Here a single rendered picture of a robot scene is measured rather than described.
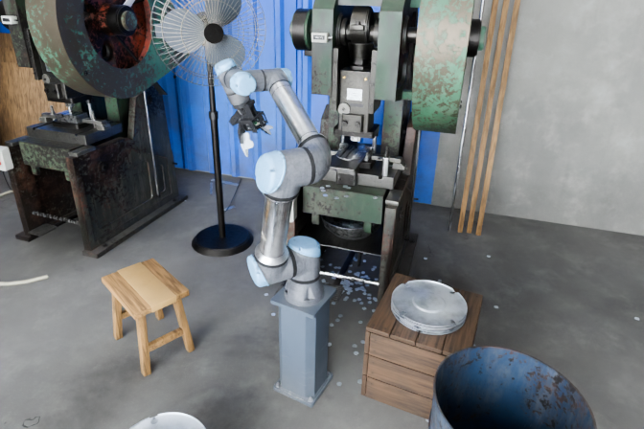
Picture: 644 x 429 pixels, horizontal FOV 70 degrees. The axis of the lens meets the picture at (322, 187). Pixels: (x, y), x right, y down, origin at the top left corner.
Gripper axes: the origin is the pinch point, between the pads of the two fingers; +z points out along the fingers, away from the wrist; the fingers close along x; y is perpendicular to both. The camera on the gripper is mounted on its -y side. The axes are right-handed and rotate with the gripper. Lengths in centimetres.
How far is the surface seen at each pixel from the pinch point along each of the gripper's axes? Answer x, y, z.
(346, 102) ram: 54, 5, 13
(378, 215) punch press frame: 28, 23, 58
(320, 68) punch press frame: 52, -1, -6
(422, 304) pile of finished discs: -6, 58, 67
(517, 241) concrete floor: 120, 53, 157
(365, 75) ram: 61, 15, 2
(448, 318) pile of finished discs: -7, 69, 69
